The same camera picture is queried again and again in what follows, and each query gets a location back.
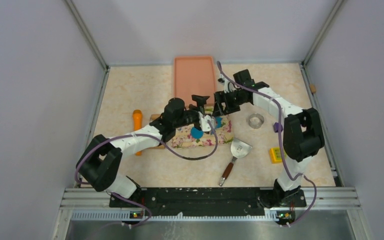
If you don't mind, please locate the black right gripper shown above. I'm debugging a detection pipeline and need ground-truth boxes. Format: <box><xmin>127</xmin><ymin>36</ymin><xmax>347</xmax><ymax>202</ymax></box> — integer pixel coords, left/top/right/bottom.
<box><xmin>212</xmin><ymin>89</ymin><xmax>248</xmax><ymax>119</ymax></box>

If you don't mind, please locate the round metal cutter ring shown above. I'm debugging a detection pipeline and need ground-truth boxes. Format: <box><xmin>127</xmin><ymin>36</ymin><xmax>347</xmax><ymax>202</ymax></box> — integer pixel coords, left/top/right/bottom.
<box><xmin>247</xmin><ymin>113</ymin><xmax>266</xmax><ymax>130</ymax></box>

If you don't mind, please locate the metal scraper wooden handle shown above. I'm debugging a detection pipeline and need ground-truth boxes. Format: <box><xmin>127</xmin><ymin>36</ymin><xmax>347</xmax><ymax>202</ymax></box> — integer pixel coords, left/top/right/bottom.
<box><xmin>218</xmin><ymin>137</ymin><xmax>253</xmax><ymax>187</ymax></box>

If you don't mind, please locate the wooden double-ended roller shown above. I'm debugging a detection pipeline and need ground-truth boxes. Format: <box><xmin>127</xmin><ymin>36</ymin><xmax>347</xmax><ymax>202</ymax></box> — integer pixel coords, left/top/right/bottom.
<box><xmin>149</xmin><ymin>114</ymin><xmax>165</xmax><ymax>150</ymax></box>

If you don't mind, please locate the blue dough piece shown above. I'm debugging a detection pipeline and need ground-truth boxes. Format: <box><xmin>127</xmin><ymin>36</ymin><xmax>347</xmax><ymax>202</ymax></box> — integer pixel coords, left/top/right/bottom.
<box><xmin>190</xmin><ymin>127</ymin><xmax>204</xmax><ymax>140</ymax></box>

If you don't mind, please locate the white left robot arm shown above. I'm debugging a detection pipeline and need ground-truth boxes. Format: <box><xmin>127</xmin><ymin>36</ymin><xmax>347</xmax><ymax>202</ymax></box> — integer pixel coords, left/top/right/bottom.
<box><xmin>75</xmin><ymin>95</ymin><xmax>215</xmax><ymax>207</ymax></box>

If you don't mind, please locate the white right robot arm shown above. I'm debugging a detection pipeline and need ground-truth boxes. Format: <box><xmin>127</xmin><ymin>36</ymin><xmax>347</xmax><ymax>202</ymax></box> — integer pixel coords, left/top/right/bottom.
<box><xmin>212</xmin><ymin>69</ymin><xmax>325</xmax><ymax>206</ymax></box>

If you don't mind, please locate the pink rectangular tray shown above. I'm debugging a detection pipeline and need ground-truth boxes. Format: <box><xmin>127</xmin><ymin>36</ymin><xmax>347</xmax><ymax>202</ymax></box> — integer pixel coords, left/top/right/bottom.
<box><xmin>173</xmin><ymin>55</ymin><xmax>216</xmax><ymax>106</ymax></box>

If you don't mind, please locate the purple toy block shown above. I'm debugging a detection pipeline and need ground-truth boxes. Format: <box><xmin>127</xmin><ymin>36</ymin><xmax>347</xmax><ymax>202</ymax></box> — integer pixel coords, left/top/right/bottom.
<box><xmin>273</xmin><ymin>122</ymin><xmax>284</xmax><ymax>133</ymax></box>

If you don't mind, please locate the yellow red blue toy block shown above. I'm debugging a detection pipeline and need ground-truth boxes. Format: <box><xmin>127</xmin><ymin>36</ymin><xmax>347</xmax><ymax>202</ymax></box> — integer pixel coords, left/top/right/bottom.
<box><xmin>269</xmin><ymin>147</ymin><xmax>283</xmax><ymax>164</ymax></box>

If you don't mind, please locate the small wooden cork piece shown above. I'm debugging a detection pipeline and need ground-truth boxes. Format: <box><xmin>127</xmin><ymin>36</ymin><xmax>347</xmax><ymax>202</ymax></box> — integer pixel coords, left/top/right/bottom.
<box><xmin>309</xmin><ymin>83</ymin><xmax>317</xmax><ymax>94</ymax></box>

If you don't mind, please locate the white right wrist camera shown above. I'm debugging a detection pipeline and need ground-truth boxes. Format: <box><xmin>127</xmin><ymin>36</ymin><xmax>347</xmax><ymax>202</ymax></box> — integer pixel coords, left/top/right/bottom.
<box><xmin>217</xmin><ymin>77</ymin><xmax>237</xmax><ymax>94</ymax></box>

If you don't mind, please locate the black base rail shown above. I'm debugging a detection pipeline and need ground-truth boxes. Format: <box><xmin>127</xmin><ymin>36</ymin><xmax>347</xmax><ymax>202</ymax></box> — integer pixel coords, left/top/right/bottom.
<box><xmin>109</xmin><ymin>187</ymin><xmax>307</xmax><ymax>218</ymax></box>

